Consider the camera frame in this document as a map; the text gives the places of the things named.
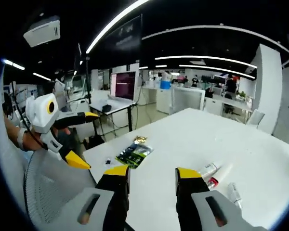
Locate black hanging banner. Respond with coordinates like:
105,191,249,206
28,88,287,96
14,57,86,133
103,13,144,68

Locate black tripod stand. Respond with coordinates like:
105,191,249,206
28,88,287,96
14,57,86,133
85,55,92,104

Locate white skincare tube red cap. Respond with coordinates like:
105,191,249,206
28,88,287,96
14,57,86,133
205,163,233,187

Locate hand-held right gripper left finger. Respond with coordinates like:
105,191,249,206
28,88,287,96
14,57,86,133
47,165,131,231

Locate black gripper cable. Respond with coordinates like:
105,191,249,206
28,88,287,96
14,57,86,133
12,81,48,150

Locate grey mesh office chair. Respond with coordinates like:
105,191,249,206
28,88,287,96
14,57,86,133
23,148,97,231

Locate slim white skincare tube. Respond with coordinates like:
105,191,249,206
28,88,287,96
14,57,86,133
227,182,243,209

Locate person's left hand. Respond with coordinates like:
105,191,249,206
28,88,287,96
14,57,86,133
50,127,72,137

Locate white chair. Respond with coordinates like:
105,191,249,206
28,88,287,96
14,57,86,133
245,108,266,129

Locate green black skincare sachet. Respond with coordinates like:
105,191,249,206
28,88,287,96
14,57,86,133
115,141,155,169

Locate white desk black legs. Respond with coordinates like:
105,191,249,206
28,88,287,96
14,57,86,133
88,95,136,132

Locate white ceiling air unit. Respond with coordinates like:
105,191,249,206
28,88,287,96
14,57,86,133
23,15,61,48

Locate white skincare tube grey print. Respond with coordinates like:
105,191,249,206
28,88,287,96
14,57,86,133
198,162,221,177

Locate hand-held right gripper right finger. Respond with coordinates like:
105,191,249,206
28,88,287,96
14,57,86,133
175,167,270,231

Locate large computer monitor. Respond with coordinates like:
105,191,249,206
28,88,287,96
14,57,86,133
109,71,137,102

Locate white partition desk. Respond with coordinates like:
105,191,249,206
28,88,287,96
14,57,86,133
169,86,206,115

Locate white wrist strap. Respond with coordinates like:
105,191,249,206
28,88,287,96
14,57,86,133
17,127,27,149

